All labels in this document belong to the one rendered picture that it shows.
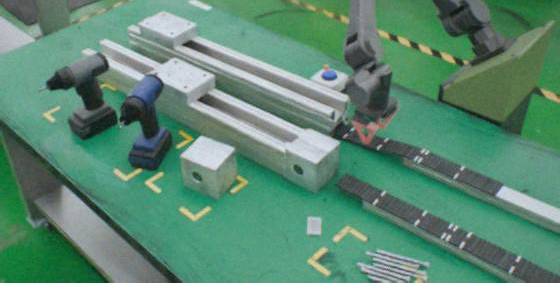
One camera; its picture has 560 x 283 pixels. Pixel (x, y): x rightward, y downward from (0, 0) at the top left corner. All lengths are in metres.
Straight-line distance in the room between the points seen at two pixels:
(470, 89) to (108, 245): 1.27
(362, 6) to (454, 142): 0.44
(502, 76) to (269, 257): 0.78
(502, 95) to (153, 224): 0.96
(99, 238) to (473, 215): 1.27
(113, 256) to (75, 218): 0.25
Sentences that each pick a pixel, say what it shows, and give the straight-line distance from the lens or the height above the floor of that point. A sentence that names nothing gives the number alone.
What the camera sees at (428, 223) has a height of 0.81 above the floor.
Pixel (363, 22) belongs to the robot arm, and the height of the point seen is 1.11.
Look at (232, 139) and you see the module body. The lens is 1.56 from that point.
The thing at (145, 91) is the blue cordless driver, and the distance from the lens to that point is 1.45.
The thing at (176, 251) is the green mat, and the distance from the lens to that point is 1.35.
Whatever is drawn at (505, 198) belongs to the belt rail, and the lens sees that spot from 1.49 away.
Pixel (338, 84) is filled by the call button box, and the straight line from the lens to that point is 1.73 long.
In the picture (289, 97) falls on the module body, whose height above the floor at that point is 0.86.
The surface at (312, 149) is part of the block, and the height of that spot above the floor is 0.87.
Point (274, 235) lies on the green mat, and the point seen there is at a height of 0.78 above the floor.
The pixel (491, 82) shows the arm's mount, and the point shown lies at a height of 0.89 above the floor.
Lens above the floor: 1.79
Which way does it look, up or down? 35 degrees down
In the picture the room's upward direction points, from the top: 4 degrees counter-clockwise
